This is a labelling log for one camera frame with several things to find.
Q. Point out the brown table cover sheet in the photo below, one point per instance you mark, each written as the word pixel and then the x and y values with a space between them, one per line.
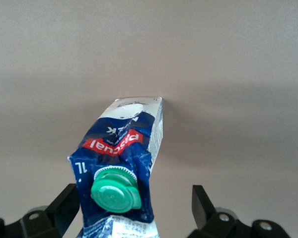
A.
pixel 149 49

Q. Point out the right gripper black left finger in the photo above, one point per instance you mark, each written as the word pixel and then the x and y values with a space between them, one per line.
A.
pixel 62 208

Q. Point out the blue white milk carton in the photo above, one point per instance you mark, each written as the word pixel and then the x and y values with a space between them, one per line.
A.
pixel 119 148

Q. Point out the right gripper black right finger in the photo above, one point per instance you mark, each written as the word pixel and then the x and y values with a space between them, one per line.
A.
pixel 203 210

